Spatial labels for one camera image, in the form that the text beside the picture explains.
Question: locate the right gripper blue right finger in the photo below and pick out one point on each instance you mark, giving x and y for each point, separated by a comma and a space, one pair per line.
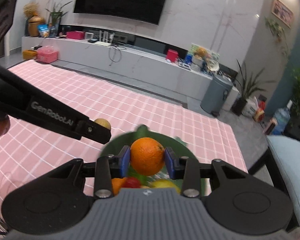
185, 169

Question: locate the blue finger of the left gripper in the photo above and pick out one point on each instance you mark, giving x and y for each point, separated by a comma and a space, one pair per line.
93, 131

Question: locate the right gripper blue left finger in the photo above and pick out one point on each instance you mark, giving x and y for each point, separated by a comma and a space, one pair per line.
107, 168

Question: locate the brown longan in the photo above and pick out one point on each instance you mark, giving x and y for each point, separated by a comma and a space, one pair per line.
103, 122

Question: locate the orange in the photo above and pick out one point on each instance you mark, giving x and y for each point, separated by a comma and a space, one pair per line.
147, 156
117, 184

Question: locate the green colander bowl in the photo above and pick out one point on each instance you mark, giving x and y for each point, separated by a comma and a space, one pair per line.
142, 131

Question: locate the yellow-green pear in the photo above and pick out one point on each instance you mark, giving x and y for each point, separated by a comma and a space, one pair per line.
163, 183

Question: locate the red tomato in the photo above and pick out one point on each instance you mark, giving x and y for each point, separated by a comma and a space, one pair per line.
131, 182

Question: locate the pink plastic basket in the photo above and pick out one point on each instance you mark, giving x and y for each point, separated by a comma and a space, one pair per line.
47, 54

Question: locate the pink checkered tablecloth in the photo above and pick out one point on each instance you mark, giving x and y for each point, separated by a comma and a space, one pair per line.
27, 151

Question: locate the blue snack bag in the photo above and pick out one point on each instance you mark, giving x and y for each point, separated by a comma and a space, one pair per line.
43, 30

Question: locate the grey trash bin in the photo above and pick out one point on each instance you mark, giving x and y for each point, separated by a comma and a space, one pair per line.
216, 95

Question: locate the golden round vase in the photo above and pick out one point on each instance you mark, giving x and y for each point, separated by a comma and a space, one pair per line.
33, 25

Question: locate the white wifi router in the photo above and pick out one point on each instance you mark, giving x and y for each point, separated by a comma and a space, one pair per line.
104, 38

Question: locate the pink box on console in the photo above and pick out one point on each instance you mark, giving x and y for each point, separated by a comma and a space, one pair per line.
75, 35

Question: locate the white plastic bag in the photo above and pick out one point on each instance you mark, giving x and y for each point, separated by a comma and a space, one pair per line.
251, 107

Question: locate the plant in glass vase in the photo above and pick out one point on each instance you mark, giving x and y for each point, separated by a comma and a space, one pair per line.
55, 16

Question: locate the grey tv console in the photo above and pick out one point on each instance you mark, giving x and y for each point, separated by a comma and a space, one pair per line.
126, 66

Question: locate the red box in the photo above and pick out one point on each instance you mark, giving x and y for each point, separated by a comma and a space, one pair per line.
172, 56

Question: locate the blue cushioned bench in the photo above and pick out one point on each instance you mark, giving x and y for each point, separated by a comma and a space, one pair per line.
282, 160

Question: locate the water jug bottle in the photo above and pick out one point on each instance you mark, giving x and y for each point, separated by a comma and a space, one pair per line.
282, 116

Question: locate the teddy bear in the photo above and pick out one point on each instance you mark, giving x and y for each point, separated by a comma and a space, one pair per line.
200, 52

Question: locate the hanging vine plant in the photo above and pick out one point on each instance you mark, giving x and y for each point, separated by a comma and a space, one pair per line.
280, 36

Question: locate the framed wall picture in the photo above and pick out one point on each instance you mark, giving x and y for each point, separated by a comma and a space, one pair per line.
282, 12

